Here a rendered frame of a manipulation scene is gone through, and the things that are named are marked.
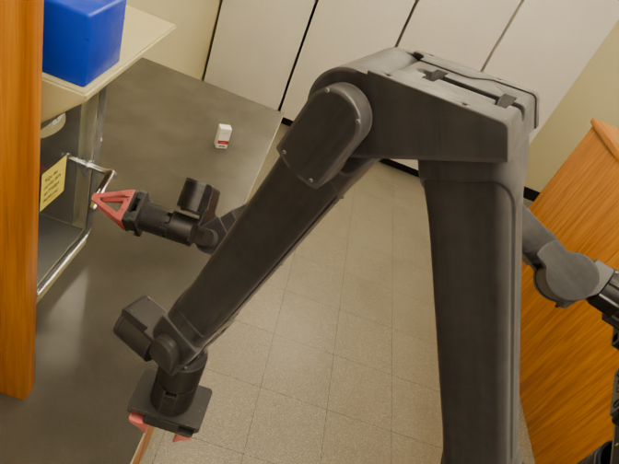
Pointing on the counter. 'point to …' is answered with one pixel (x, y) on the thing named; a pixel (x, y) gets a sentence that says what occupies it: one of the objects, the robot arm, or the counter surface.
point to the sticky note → (52, 182)
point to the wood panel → (19, 189)
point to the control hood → (55, 98)
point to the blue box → (81, 38)
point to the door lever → (101, 180)
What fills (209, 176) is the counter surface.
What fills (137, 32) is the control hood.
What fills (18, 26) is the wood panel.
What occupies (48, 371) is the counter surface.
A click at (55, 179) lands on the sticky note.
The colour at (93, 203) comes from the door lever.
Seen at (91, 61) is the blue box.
